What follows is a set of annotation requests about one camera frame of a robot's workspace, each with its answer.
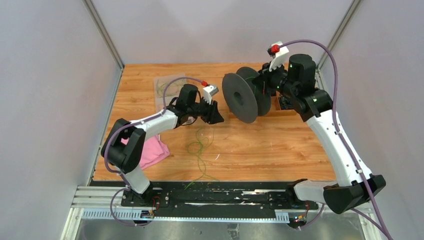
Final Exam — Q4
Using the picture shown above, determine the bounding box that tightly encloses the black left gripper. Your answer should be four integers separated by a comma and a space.
188, 96, 225, 125

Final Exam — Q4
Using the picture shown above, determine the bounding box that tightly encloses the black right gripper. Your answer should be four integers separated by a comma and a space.
252, 59, 297, 98

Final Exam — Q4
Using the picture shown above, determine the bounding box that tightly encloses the green wire bundle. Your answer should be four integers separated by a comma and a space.
183, 76, 266, 191

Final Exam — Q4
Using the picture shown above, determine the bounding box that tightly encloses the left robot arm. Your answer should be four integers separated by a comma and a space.
100, 84, 224, 207

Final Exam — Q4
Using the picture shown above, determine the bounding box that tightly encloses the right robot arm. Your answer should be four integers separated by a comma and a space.
253, 53, 387, 214

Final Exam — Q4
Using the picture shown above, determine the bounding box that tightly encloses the green blue rolled tie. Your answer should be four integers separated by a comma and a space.
278, 95, 294, 110

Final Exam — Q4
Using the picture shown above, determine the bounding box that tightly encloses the wooden compartment tray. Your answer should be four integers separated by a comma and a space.
227, 71, 297, 119

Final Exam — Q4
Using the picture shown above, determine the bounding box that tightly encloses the clear plastic box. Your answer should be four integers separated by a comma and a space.
153, 73, 187, 112

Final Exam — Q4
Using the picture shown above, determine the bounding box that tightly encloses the pink folded cloth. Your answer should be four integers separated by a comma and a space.
139, 134, 170, 170

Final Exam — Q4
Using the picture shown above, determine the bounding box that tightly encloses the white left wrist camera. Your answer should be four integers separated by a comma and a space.
201, 81, 219, 105

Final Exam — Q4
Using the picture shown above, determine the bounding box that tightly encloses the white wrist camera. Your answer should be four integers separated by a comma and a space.
201, 81, 219, 105
267, 41, 289, 72

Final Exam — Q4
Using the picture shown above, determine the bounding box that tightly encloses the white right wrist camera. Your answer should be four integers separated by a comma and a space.
267, 41, 289, 72

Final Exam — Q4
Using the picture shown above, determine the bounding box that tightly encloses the green wire in box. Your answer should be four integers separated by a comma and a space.
156, 77, 186, 98

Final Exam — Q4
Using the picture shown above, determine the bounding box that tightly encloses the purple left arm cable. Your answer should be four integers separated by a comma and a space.
103, 76, 205, 228

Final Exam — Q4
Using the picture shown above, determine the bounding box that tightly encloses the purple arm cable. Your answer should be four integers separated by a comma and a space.
278, 39, 395, 240
103, 76, 205, 228

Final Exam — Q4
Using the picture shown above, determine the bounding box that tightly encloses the aluminium frame post right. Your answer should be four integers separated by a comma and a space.
315, 0, 363, 98

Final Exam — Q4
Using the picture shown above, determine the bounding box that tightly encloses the aluminium frame post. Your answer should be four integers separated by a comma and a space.
82, 0, 125, 72
315, 0, 363, 98

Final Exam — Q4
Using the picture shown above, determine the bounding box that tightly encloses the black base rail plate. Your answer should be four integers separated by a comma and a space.
93, 181, 319, 224

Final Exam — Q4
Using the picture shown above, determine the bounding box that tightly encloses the aluminium frame post left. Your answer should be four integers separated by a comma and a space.
82, 0, 125, 72

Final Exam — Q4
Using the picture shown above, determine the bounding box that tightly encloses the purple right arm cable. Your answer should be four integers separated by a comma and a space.
278, 39, 395, 240

